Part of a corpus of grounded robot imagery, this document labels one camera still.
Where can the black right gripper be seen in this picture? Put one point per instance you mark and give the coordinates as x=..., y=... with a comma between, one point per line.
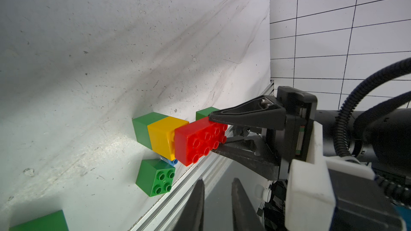
x=291, y=116

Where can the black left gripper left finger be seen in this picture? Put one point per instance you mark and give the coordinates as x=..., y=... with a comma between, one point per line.
x=192, y=216

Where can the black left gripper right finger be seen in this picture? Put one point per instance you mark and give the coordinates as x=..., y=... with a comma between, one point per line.
x=243, y=214

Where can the green lego brick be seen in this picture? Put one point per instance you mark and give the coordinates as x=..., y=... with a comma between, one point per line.
x=140, y=125
x=204, y=113
x=155, y=177
x=52, y=222

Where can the red lego brick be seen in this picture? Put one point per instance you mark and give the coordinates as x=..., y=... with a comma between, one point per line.
x=198, y=139

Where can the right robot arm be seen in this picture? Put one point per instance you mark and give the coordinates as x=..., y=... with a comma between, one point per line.
x=385, y=127

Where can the blue lego brick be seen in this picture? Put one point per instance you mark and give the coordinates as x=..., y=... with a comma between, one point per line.
x=170, y=162

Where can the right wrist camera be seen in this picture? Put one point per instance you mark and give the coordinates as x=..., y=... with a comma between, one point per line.
x=330, y=194

